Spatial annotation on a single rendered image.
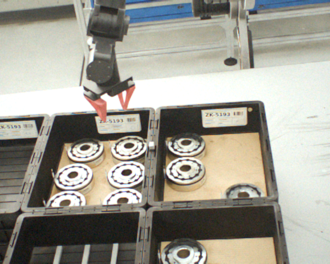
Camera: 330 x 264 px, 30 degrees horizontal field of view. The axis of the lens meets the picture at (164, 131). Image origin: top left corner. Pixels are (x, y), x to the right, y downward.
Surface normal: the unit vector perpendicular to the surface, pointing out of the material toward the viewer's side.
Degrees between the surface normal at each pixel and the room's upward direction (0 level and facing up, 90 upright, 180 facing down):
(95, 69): 90
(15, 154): 0
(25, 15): 90
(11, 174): 0
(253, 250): 0
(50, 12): 90
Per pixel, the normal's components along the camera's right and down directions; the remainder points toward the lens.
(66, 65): -0.10, -0.79
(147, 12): 0.03, 0.60
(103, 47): 0.22, -0.74
